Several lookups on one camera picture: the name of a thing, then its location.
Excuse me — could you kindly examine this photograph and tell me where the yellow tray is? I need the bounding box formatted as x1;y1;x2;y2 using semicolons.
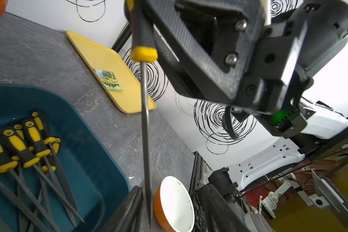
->
66;30;142;114

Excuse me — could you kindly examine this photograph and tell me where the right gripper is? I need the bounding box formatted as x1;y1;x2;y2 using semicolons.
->
143;1;307;115

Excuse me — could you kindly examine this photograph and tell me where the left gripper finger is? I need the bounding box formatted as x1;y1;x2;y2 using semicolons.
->
99;186;143;232

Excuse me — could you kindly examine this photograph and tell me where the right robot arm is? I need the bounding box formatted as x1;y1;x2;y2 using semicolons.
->
126;1;348;232

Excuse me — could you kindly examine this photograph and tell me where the file tool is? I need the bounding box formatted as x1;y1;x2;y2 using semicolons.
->
0;144;53;232
125;1;158;227
21;119;78;229
30;110;79;212
27;138;61;232
12;124;29;232
0;127;85;223

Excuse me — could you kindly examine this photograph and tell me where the teal storage box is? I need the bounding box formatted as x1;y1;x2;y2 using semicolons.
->
0;84;131;232

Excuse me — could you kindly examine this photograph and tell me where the green snack packet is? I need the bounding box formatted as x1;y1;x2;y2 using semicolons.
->
94;68;123;91

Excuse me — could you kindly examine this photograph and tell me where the file tool in box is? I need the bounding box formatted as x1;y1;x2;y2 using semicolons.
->
21;119;78;229
27;138;61;232
0;144;53;232
12;124;29;232
30;110;79;212
0;127;85;223

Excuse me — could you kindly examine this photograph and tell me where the white bowl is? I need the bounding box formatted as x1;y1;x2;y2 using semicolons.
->
154;176;195;232

